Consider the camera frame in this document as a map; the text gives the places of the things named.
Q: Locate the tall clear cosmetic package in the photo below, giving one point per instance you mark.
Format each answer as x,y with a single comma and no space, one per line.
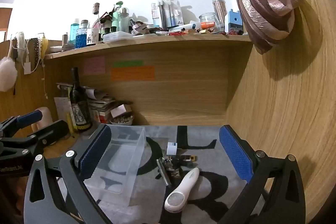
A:
168,11

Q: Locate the white blank card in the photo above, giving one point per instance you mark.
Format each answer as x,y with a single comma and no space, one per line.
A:
118,110

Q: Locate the tall jar of sticks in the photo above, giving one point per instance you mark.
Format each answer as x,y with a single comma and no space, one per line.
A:
219,10

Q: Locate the white printed mug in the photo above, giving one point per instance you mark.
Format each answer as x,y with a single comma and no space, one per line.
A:
92,36

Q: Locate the grey mat with black letters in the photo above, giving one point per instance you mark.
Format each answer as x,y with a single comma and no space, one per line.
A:
157,132

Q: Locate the handwritten paper note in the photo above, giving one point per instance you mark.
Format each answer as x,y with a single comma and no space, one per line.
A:
62,108

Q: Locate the silver metal flashlight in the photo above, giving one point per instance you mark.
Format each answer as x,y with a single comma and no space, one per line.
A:
164,172

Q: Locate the blue and white box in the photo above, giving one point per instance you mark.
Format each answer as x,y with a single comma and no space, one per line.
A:
234,20

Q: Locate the teal liquid bottle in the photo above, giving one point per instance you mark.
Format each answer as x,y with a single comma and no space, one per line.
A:
74,26

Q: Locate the pink sticky note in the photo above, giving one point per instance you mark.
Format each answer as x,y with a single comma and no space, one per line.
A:
94,65

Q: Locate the pale green bottle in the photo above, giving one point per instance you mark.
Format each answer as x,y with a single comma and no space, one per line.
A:
124,20

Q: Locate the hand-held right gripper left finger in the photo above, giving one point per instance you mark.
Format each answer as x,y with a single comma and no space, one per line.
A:
97,150

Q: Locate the short glass jar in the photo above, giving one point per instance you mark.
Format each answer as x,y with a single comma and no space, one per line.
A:
207,19

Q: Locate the wooden shelf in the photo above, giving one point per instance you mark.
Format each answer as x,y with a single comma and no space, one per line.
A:
157,41

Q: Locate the orange sticky note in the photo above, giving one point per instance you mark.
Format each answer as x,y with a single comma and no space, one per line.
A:
132,73

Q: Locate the clear flat plastic box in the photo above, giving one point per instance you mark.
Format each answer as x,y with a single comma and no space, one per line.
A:
117,37

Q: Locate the blue glass cup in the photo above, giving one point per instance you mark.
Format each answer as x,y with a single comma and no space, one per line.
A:
81,39

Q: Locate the green pump bottle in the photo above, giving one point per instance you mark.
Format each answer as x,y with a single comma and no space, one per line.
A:
116,15

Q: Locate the cream plastic appliance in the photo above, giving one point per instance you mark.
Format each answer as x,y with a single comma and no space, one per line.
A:
43,115

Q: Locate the black lace strip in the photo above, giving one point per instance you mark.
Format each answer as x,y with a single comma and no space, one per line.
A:
38,48

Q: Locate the white handheld beauty device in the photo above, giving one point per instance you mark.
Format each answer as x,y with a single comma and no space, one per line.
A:
181,192

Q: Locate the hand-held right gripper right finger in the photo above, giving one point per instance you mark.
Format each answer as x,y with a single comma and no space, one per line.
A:
235,153

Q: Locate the green sticky note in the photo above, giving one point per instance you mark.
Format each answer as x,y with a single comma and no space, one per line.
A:
128,63

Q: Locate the white bowl of stones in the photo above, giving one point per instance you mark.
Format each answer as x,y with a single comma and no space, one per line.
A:
121,121

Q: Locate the clear plastic container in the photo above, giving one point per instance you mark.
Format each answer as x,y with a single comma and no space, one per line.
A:
118,161

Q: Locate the white fluffy pompom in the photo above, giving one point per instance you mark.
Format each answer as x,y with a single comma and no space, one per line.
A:
8,74

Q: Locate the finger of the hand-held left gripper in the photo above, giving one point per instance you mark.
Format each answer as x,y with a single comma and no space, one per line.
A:
29,117
52,130

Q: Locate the dark wine bottle elephant label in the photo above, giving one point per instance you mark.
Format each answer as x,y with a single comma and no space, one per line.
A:
78,108

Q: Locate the small white dish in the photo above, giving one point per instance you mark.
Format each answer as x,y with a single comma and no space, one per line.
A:
56,49

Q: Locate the stack of papers and booklets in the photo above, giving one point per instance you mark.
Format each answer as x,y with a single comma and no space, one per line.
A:
99,106

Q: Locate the pink gauze curtain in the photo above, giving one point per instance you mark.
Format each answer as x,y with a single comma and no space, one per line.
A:
262,3

